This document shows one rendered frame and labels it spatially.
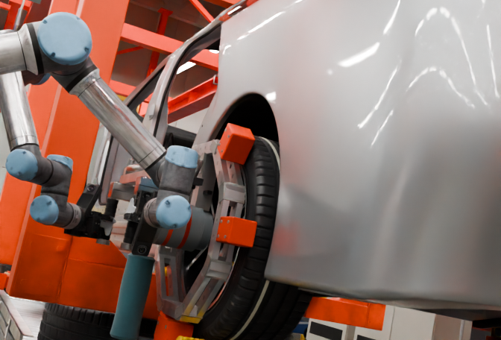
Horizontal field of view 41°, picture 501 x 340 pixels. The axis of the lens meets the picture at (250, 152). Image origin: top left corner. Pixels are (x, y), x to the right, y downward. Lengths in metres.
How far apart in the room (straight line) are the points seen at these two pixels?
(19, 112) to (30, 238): 0.65
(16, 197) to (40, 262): 1.95
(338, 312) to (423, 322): 1.77
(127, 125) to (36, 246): 0.86
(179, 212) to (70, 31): 0.47
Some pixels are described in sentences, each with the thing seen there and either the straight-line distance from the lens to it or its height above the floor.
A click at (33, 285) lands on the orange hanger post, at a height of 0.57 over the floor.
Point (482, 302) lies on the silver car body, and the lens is 1.37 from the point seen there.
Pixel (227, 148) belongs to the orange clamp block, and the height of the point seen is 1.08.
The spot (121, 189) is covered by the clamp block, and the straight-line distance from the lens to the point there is 2.18.
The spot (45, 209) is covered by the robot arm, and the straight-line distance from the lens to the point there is 1.89.
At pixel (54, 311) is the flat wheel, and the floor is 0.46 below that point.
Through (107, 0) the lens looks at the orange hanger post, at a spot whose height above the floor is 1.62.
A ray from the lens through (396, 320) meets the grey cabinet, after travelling 7.06.
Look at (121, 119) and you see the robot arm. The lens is 1.67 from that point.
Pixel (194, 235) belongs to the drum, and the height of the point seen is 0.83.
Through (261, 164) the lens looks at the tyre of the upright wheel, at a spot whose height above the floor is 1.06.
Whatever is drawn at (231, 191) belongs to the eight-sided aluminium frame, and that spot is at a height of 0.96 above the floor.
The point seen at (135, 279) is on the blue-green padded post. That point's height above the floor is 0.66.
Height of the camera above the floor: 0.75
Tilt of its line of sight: 10 degrees up
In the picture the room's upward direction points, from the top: 11 degrees clockwise
